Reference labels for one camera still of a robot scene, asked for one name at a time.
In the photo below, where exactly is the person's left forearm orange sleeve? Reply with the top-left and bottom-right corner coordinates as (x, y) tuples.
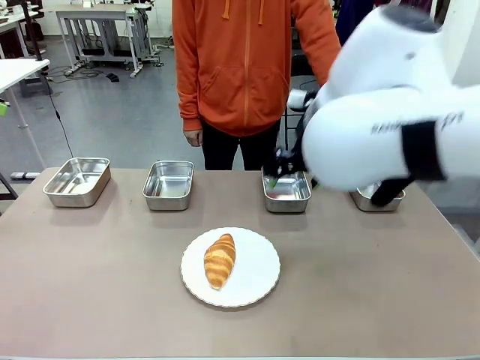
(299, 22), (343, 90)

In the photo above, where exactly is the grey metal workbench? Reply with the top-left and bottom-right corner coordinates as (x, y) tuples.
(55, 2), (154, 79)

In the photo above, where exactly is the person's right hand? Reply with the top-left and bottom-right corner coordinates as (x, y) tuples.
(183, 128), (204, 148)

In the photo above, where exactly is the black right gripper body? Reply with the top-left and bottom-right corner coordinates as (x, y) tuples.
(272, 146), (308, 178)

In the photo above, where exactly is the steel rectangular container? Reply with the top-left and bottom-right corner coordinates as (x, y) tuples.
(261, 167), (313, 214)
(349, 181), (407, 213)
(142, 160), (195, 212)
(42, 157), (112, 209)

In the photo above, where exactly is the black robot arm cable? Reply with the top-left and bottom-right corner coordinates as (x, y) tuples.
(370, 175), (416, 208)

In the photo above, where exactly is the person's right forearm orange sleeve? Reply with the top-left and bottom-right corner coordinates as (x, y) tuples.
(175, 55), (204, 132)

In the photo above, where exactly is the person in orange hoodie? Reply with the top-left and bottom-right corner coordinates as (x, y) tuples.
(171, 0), (342, 172)

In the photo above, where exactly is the black floor cable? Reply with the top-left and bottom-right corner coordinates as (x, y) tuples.
(40, 73), (76, 158)

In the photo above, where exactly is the golden croissant bread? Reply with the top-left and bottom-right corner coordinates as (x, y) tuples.
(203, 232), (236, 290)

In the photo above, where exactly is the cluttered background desk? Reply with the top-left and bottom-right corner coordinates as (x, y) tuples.
(0, 0), (47, 60)

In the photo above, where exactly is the black strap on robot arm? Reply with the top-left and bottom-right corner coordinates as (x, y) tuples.
(400, 119), (448, 182)

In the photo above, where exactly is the white side table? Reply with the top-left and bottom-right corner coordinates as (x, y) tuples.
(0, 58), (51, 170)

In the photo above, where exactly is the white scalloped plate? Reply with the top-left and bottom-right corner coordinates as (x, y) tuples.
(180, 226), (281, 309)

